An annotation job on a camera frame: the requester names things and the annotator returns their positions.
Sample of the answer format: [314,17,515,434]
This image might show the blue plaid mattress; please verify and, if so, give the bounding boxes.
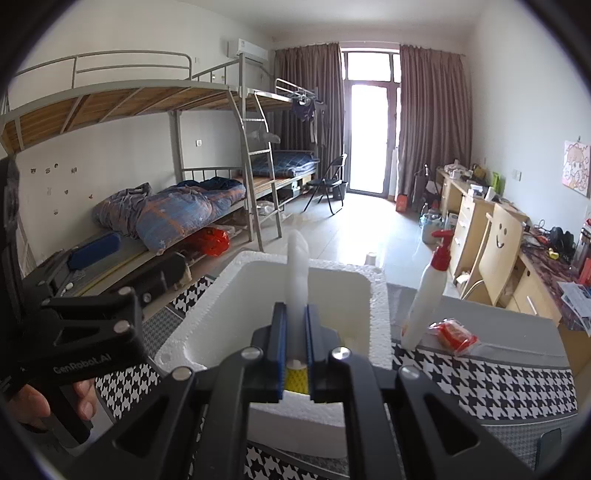
[249,150,320,178]

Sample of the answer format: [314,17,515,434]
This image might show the grey metal bunk bed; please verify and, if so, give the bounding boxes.
[240,78,324,217]
[0,51,287,296]

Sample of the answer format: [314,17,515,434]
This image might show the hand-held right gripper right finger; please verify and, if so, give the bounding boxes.
[304,305,522,480]

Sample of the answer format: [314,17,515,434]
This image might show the white spray bottle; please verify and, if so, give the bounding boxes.
[401,229,455,352]

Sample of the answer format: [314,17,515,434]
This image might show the row of toiletry bottles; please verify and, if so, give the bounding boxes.
[573,226,591,282]

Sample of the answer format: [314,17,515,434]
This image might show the red snack packet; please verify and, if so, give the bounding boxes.
[429,318,478,356]

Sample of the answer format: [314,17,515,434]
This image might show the red plastic bag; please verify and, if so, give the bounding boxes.
[191,227,230,257]

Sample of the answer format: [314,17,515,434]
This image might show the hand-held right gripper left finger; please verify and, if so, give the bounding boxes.
[88,302,289,480]

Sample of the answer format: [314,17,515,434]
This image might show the white air conditioner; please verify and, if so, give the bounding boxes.
[227,39,269,63]

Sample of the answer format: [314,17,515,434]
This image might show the wooden chair with smiley face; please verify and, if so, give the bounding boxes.
[462,203,529,306]

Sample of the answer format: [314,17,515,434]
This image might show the grey metal bed ladder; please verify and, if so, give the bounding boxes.
[228,88,282,252]

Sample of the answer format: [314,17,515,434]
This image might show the brown curtain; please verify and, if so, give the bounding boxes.
[274,44,345,195]
[398,45,472,197]

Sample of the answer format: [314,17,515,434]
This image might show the blue plaid quilt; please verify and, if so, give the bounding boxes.
[92,178,246,254]

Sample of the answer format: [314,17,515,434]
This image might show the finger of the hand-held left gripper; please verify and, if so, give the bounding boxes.
[124,265,188,308]
[67,231,123,274]

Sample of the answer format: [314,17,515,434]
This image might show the dark hanging clothes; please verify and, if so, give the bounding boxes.
[291,95,324,123]

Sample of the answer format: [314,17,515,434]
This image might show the black folding chair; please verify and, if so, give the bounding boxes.
[304,153,348,215]

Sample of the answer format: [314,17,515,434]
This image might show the cartoon wall picture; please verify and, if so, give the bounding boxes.
[562,141,591,198]

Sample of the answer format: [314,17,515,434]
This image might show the black headphones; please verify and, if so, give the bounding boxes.
[549,226,575,259]

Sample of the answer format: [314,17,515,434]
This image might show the person's left hand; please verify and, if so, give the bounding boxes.
[0,378,98,432]

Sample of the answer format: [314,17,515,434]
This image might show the light wooden desk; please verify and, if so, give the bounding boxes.
[508,222,591,365]
[436,168,497,278]

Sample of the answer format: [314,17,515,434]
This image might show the white foam box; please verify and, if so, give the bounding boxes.
[154,251,393,457]

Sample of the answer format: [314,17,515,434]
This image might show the glass balcony door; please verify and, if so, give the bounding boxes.
[341,46,402,197]

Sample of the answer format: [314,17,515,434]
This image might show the houndstooth tablecloth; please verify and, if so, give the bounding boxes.
[92,274,580,480]

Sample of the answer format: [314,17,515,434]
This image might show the printed paper sheets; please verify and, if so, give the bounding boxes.
[558,281,591,333]

